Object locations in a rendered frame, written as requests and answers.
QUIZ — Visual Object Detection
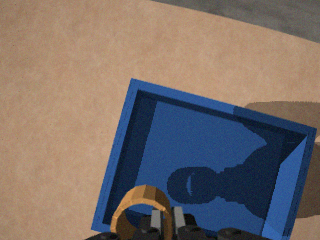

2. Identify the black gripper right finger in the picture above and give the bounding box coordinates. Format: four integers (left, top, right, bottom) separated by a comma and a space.
171, 206, 272, 240

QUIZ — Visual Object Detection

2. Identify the blue crate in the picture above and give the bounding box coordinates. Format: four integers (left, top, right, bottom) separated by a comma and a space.
90, 78, 317, 240

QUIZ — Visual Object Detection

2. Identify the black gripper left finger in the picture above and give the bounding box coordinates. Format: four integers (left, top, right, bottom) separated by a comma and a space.
84, 207, 164, 240

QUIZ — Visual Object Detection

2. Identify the bronze bushing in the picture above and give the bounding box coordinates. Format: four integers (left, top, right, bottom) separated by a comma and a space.
110, 185, 172, 240

